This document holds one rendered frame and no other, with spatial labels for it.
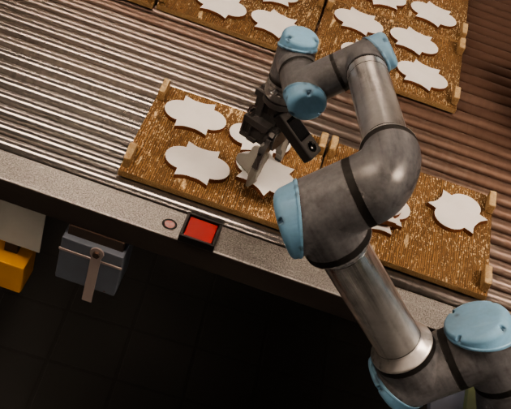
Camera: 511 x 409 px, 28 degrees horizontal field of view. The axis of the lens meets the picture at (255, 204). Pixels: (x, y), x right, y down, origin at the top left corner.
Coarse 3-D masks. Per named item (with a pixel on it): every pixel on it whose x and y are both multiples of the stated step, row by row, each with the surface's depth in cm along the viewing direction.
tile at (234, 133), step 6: (234, 126) 233; (240, 126) 234; (234, 132) 231; (234, 138) 230; (240, 138) 230; (240, 144) 230; (246, 144) 229; (252, 144) 230; (258, 144) 230; (240, 150) 228; (246, 150) 228; (270, 150) 230; (288, 150) 232
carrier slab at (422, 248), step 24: (432, 192) 236; (456, 192) 238; (432, 216) 229; (384, 240) 219; (408, 240) 221; (432, 240) 223; (456, 240) 225; (480, 240) 227; (384, 264) 215; (408, 264) 215; (432, 264) 217; (456, 264) 219; (480, 264) 221; (456, 288) 214
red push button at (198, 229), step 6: (192, 222) 208; (198, 222) 209; (204, 222) 209; (186, 228) 207; (192, 228) 207; (198, 228) 207; (204, 228) 208; (210, 228) 208; (216, 228) 209; (186, 234) 205; (192, 234) 206; (198, 234) 206; (204, 234) 207; (210, 234) 207; (204, 240) 205; (210, 240) 206
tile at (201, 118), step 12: (168, 108) 232; (180, 108) 233; (192, 108) 234; (204, 108) 235; (180, 120) 229; (192, 120) 231; (204, 120) 232; (216, 120) 233; (204, 132) 228; (216, 132) 231
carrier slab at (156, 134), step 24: (168, 96) 237; (192, 96) 240; (144, 120) 228; (168, 120) 230; (240, 120) 237; (144, 144) 222; (168, 144) 224; (216, 144) 228; (120, 168) 214; (144, 168) 216; (168, 168) 218; (312, 168) 231; (192, 192) 214; (216, 192) 216; (240, 192) 218; (240, 216) 214; (264, 216) 214
